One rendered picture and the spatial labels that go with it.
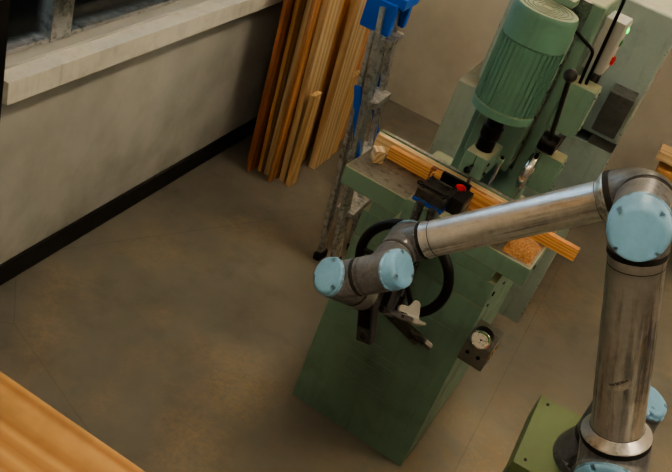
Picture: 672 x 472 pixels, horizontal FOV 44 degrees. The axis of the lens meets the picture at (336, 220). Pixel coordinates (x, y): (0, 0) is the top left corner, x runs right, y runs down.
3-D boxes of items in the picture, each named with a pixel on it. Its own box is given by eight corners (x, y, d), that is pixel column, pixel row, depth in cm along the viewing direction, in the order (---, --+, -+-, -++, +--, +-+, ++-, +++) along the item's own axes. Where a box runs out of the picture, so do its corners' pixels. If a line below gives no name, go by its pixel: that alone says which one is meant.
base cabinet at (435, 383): (289, 393, 289) (350, 232, 251) (365, 316, 335) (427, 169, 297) (400, 468, 277) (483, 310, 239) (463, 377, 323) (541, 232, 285)
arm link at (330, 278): (344, 290, 187) (307, 297, 192) (373, 303, 197) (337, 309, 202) (344, 250, 190) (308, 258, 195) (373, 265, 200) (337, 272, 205)
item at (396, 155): (385, 158, 254) (390, 146, 252) (388, 155, 256) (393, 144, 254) (572, 261, 237) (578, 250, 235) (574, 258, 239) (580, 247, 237)
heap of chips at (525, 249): (501, 250, 231) (505, 242, 229) (515, 232, 241) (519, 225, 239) (528, 265, 229) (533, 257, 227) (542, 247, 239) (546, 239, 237)
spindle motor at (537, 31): (461, 105, 227) (507, -2, 211) (483, 89, 241) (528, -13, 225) (519, 135, 223) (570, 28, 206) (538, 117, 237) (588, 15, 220)
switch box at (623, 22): (581, 67, 244) (606, 16, 235) (589, 59, 252) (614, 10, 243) (600, 76, 242) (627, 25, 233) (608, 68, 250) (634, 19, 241)
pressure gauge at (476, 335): (464, 347, 239) (475, 326, 235) (468, 340, 242) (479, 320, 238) (483, 358, 238) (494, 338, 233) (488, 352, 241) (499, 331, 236)
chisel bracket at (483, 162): (455, 174, 240) (466, 149, 236) (472, 158, 252) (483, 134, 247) (477, 186, 238) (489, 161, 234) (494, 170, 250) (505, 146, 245)
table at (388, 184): (322, 192, 239) (328, 175, 236) (370, 159, 264) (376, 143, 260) (511, 302, 223) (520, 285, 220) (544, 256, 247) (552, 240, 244)
